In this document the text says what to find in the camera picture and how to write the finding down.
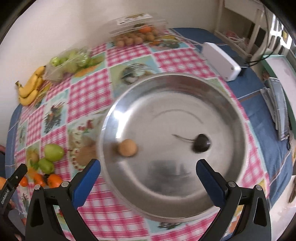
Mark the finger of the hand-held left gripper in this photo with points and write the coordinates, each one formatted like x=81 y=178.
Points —
x=17 y=177

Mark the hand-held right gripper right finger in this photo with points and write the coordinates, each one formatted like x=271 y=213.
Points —
x=210 y=183

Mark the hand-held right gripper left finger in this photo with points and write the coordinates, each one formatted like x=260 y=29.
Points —
x=86 y=180

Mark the tangerine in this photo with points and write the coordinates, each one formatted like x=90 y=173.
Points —
x=2 y=183
x=23 y=182
x=39 y=179
x=54 y=180
x=145 y=29

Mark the dark cherry with stem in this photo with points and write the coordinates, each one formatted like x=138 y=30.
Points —
x=201 y=143

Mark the brown longan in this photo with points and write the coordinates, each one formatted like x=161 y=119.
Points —
x=127 y=147

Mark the green lime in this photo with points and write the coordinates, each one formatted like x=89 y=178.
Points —
x=53 y=152

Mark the pink checkered printed tablecloth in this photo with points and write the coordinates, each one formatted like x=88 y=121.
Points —
x=85 y=97

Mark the bunch of yellow bananas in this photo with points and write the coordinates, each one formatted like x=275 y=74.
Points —
x=30 y=88

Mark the blue tablecloth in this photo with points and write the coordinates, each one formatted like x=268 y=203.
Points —
x=254 y=92

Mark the stack of magazines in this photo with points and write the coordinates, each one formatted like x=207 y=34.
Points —
x=277 y=104

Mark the clear bag of green grapes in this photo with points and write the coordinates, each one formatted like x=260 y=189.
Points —
x=69 y=61

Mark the white plastic box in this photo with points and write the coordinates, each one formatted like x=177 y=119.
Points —
x=219 y=60

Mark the green framed white board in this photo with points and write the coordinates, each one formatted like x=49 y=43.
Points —
x=282 y=67

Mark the pile of brown longans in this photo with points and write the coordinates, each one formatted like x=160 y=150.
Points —
x=134 y=39

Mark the cream wooden chair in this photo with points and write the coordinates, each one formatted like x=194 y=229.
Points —
x=259 y=30

